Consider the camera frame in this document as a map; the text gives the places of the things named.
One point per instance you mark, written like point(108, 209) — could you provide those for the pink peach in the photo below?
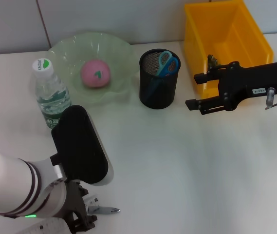
point(92, 75)

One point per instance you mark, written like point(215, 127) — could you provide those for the black mesh pen holder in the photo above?
point(153, 97)

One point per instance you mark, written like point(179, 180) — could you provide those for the green plastic wrapper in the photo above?
point(211, 60)

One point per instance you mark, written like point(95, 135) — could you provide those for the white grey ballpoint pen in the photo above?
point(104, 210)

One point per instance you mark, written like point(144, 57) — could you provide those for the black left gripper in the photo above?
point(75, 202)

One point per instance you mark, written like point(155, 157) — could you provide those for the blue and teal scissors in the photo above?
point(163, 65)

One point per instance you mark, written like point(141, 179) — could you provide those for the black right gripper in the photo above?
point(250, 80)

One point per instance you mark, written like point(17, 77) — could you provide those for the green glass fruit plate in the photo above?
point(79, 48)

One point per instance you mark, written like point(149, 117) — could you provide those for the clear plastic ruler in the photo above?
point(91, 201)

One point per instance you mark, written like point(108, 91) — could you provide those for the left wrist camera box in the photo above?
point(82, 151)

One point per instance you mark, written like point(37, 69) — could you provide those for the clear green-label water bottle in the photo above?
point(50, 95)

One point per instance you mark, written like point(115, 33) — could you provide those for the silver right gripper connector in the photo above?
point(270, 95)

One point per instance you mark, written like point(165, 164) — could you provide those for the yellow plastic bin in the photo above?
point(240, 31)

